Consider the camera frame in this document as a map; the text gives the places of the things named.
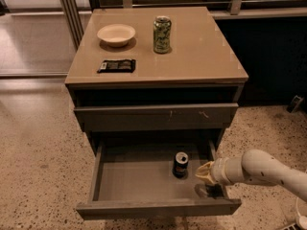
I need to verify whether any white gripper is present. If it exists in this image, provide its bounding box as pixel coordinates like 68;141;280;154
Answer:
195;158;228;185

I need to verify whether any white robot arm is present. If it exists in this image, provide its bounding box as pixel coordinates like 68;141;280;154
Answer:
196;149;307;201

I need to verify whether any open grey middle drawer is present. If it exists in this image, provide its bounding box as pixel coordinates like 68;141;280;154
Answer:
77;142;241;219

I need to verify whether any grey drawer cabinet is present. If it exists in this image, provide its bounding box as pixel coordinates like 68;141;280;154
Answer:
64;6;249;221

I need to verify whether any closed grey top drawer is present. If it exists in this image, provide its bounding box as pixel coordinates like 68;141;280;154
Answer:
74;103;238;132

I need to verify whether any green soda can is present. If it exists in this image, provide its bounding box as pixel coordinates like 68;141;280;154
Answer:
153;15;172;54

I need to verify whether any small dark floor object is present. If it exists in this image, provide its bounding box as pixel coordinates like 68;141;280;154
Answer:
286;95;304;113

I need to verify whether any black snack packet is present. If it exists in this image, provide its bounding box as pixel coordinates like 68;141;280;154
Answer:
97;59;136;73

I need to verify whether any white paper bowl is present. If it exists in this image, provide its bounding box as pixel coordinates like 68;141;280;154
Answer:
97;24;136;47

